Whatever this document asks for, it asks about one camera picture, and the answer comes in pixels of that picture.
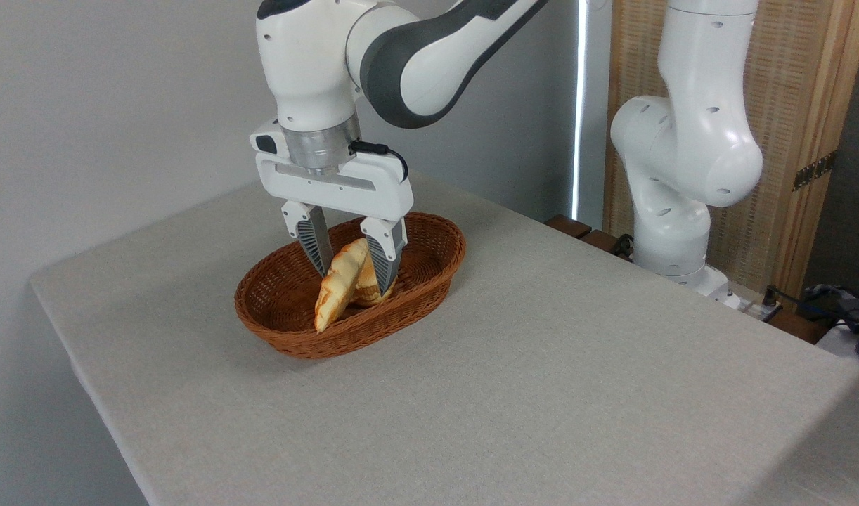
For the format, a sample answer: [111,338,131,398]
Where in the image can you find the metal screen hinge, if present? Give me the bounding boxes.
[793,150,839,192]

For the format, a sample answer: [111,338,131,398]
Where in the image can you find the brown oval wicker basket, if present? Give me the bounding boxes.
[234,212,467,361]

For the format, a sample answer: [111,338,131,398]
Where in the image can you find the dark brown wooden platform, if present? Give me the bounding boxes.
[544,214,832,345]

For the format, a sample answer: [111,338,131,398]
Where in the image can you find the bright vertical light strip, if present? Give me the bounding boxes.
[571,0,587,221]

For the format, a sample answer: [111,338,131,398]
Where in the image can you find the golden braided bread loaf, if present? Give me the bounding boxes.
[314,238,397,334]

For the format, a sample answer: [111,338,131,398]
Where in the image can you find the blue and black cable bundle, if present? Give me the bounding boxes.
[781,280,859,334]

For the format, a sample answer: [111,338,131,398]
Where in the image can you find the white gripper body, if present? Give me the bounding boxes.
[255,153,415,221]

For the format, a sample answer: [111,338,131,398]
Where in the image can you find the grey linen tablecloth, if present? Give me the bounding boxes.
[30,160,859,506]

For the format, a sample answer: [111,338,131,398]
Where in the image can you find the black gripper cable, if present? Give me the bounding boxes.
[349,140,410,184]

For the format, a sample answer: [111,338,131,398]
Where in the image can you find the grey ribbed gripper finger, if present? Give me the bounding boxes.
[282,200,335,278]
[360,216,408,297]

